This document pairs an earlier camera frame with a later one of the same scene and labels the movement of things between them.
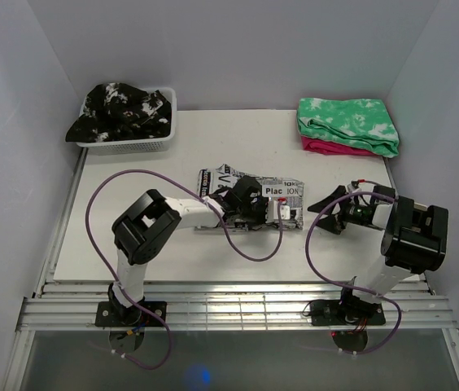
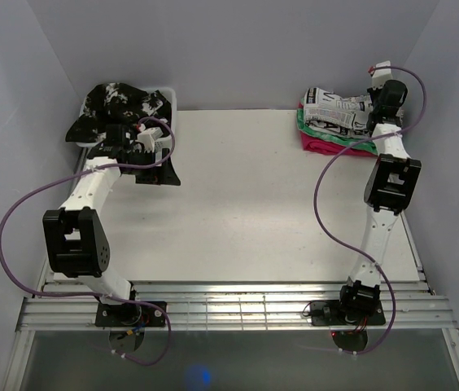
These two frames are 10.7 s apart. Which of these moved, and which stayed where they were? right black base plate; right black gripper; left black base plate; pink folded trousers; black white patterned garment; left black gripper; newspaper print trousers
Moved: right black gripper; left black gripper; newspaper print trousers
Stayed: black white patterned garment; left black base plate; pink folded trousers; right black base plate
